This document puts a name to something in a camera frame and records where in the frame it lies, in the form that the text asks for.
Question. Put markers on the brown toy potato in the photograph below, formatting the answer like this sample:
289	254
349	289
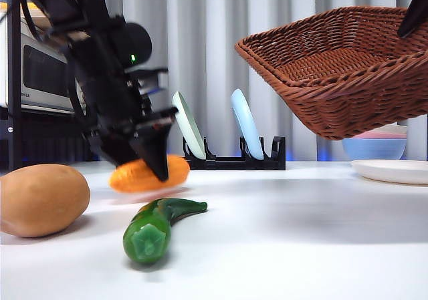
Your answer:
40	199

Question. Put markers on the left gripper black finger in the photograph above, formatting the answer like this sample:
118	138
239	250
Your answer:
157	153
120	153

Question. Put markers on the grey curtain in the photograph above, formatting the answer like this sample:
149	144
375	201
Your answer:
207	29

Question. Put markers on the brown wicker basket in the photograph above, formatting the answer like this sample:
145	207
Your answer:
351	89

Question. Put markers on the pale blue plate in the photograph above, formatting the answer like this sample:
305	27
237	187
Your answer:
247	126

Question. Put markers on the black metal shelf frame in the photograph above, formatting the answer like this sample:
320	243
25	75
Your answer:
13	79

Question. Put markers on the white box appliance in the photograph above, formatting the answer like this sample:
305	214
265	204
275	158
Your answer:
3	63

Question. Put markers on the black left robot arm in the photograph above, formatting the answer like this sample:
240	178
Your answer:
100	63

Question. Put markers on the pink bowl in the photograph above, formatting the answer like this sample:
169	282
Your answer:
391	134

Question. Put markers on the yellow orange fruit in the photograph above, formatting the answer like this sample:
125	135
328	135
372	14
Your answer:
2	6

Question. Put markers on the blue bowl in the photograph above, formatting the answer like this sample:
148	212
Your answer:
374	149

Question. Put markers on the cream toaster oven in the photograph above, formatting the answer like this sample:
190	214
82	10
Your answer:
43	73

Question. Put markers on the white plate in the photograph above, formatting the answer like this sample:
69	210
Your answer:
391	171

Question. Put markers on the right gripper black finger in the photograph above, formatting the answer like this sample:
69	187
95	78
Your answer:
414	9

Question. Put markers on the black dish rack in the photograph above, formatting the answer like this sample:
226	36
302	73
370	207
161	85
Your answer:
234	163

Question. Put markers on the green toy cucumber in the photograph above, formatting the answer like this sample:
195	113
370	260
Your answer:
150	226

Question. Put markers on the orange toy corn cob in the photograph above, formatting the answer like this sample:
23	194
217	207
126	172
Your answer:
177	169

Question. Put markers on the pale green plate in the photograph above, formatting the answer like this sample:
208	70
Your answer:
189	129

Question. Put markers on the pale grey left camera box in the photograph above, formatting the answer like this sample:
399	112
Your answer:
157	79

